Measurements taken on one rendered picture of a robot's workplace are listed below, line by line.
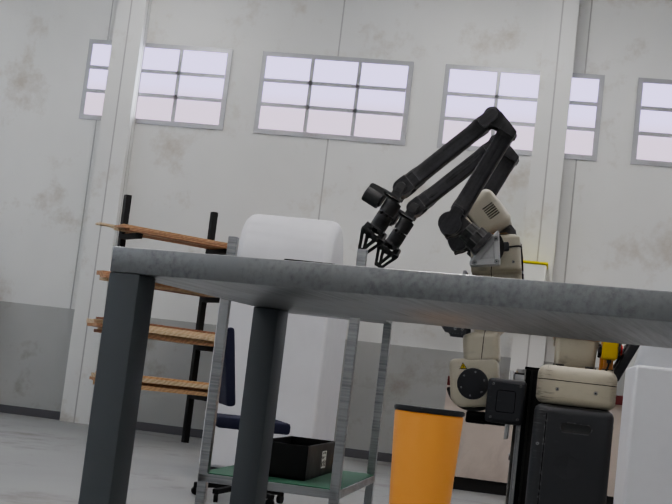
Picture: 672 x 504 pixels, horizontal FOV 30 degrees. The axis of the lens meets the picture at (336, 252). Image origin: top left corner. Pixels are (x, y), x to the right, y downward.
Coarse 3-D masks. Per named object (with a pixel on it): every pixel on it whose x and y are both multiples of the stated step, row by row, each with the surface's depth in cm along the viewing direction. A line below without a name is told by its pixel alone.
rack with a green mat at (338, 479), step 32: (224, 320) 398; (352, 320) 392; (224, 352) 399; (352, 352) 390; (384, 352) 476; (352, 384) 392; (384, 384) 475; (224, 480) 392; (288, 480) 400; (320, 480) 415; (352, 480) 431
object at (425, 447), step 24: (408, 408) 657; (432, 408) 655; (408, 432) 656; (432, 432) 653; (456, 432) 660; (408, 456) 655; (432, 456) 652; (456, 456) 663; (408, 480) 653; (432, 480) 652
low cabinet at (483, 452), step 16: (448, 384) 933; (448, 400) 936; (464, 416) 933; (464, 432) 931; (480, 432) 929; (496, 432) 927; (512, 432) 925; (464, 448) 930; (480, 448) 928; (496, 448) 926; (464, 464) 928; (480, 464) 926; (496, 464) 924; (464, 480) 930; (480, 480) 928; (496, 480) 923; (608, 480) 910; (608, 496) 911
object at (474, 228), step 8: (472, 224) 411; (464, 232) 410; (472, 232) 410; (480, 232) 409; (488, 232) 406; (464, 240) 412; (472, 240) 409; (480, 240) 406; (488, 240) 409; (472, 248) 410; (480, 248) 408
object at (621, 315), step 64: (128, 256) 143; (192, 256) 141; (128, 320) 142; (256, 320) 182; (384, 320) 179; (448, 320) 161; (512, 320) 147; (576, 320) 134; (640, 320) 124; (128, 384) 142; (256, 384) 180; (128, 448) 143; (256, 448) 179
